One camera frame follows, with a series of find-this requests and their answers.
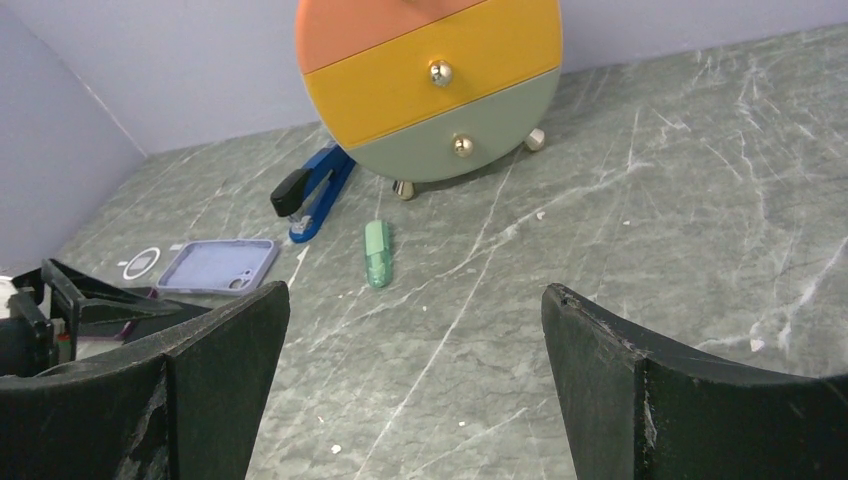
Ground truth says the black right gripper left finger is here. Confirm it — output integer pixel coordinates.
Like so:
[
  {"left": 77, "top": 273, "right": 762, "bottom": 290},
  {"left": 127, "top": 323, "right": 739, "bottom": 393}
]
[{"left": 1, "top": 281, "right": 290, "bottom": 479}]

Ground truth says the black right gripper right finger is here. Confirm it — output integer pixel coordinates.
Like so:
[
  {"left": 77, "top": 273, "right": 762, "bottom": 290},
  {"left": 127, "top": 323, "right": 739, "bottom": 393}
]
[{"left": 541, "top": 284, "right": 847, "bottom": 479}]

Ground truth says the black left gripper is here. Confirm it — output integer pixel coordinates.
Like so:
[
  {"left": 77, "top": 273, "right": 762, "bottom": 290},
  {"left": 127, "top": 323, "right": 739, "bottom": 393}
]
[{"left": 1, "top": 259, "right": 183, "bottom": 377}]

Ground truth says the lilac silicone phone case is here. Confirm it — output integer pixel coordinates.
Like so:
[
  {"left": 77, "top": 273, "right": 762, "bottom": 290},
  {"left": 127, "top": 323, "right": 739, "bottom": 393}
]
[{"left": 155, "top": 239, "right": 279, "bottom": 296}]

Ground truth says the phone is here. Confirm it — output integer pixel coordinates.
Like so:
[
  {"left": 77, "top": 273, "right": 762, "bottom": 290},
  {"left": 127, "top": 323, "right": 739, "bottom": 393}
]
[
  {"left": 118, "top": 300, "right": 210, "bottom": 343},
  {"left": 77, "top": 287, "right": 158, "bottom": 341}
]

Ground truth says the blue black stapler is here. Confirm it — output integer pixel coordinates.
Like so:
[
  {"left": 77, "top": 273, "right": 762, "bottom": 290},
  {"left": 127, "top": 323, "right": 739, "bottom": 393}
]
[{"left": 270, "top": 144, "right": 355, "bottom": 243}]

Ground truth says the small green plastic tool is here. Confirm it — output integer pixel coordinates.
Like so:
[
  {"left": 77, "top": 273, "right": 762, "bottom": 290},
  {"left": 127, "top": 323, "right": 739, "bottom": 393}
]
[{"left": 364, "top": 220, "right": 392, "bottom": 288}]

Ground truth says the round beige drawer cabinet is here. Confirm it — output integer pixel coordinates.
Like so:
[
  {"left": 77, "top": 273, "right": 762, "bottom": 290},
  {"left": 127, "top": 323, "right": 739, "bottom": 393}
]
[{"left": 294, "top": 1, "right": 563, "bottom": 199}]

